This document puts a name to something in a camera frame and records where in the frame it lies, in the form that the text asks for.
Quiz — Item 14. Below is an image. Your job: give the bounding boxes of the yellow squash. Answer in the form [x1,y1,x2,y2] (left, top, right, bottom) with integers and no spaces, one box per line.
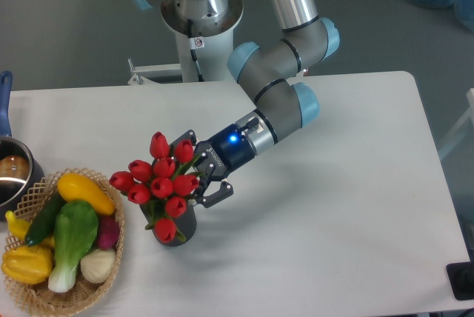
[56,173,116,216]

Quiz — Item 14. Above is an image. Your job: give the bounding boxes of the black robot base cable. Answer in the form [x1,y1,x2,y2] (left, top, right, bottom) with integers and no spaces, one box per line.
[187,19,205,83]

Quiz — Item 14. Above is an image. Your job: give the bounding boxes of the small yellow banana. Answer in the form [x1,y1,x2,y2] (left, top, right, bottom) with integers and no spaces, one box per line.
[5,210,55,250]

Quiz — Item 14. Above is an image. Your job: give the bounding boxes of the green bok choy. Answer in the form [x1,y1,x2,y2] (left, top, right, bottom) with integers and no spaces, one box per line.
[48,200,99,293]

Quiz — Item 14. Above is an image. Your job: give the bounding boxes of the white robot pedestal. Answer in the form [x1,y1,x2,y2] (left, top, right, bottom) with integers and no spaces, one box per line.
[127,0,310,86]

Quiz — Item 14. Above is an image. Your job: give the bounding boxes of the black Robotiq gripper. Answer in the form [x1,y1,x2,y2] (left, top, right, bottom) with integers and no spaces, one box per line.
[170,124,256,208]

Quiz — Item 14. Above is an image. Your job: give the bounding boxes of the black device at table edge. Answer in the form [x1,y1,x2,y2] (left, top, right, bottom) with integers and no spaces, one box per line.
[446,261,474,301]

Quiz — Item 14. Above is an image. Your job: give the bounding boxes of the white garlic bulb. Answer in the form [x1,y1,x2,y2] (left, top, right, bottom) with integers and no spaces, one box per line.
[80,249,116,284]

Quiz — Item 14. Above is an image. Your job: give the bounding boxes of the white furniture frame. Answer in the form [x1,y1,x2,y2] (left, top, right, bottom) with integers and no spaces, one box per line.
[438,88,473,161]

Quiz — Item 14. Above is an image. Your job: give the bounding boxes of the dark grey ribbed vase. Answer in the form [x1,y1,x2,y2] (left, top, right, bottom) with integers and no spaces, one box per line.
[140,196,197,247]

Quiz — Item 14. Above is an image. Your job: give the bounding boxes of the yellow bell pepper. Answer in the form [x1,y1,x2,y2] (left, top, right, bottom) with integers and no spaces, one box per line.
[1,245,53,284]

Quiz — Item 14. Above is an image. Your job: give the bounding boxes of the dark green cucumber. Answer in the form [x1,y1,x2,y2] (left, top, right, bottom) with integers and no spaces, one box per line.
[24,190,66,247]

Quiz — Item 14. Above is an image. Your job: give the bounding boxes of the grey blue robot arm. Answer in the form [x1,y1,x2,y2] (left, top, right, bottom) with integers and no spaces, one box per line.
[133,0,340,207]

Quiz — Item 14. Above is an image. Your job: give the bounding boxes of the blue handled saucepan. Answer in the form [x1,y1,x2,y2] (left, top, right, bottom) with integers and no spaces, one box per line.
[1,70,44,222]

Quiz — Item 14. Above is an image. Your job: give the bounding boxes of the purple radish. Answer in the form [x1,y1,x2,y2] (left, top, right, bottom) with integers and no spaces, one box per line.
[96,217,120,250]

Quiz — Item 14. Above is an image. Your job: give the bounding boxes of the red tulip bouquet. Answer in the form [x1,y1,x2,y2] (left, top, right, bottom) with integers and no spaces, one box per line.
[109,131,204,245]

